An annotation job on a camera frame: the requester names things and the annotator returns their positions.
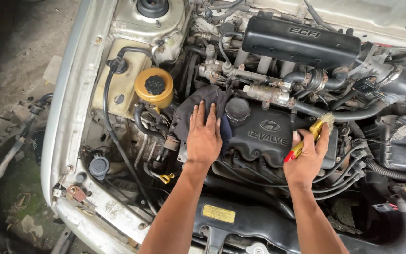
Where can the silver metal valve cylinder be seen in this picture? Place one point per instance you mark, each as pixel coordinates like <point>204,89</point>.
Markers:
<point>266,93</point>

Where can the black intake manifold cover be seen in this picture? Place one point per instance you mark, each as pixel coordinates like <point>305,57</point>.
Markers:
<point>294,42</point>

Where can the heap of scrap car parts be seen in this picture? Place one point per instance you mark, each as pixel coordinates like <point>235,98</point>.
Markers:
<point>5,134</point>

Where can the black engine valve cover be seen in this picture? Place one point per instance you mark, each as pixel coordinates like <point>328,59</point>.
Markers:
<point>259,141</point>

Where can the person's left hand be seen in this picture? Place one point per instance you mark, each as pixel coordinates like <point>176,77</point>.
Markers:
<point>203,141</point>

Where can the black reservoir cap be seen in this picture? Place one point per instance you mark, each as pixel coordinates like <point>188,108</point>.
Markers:
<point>154,85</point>

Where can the grey washer fluid cap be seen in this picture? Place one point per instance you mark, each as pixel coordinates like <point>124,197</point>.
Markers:
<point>99,167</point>

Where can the cream coolant overflow tank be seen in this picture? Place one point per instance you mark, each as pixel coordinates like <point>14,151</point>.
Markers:
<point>122,84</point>

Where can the grey throttle body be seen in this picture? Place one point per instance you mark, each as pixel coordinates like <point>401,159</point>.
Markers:
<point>372,67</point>

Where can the dark blue cleaning cloth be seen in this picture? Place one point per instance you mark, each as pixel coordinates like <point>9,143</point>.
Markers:
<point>189,109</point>

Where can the black air filter box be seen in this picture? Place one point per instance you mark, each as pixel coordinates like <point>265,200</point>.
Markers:
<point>400,148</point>

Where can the rusty hood latch bracket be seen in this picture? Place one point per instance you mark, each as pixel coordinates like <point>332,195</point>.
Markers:
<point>76,193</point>

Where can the black strut mount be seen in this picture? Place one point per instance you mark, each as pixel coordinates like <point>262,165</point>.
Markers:
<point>152,7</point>

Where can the black radiator support panel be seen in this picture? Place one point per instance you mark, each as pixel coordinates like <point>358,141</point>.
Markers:
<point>259,222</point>

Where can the yellow power steering reservoir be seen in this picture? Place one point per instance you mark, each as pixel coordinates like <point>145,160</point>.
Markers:
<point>153,97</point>

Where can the person's right hand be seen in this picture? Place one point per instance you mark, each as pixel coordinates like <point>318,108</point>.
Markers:
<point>305,162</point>

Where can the silver car body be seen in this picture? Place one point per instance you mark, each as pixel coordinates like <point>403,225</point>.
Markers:
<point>65,105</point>

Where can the black oil filler cap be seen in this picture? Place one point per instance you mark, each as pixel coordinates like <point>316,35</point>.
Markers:
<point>237,109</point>

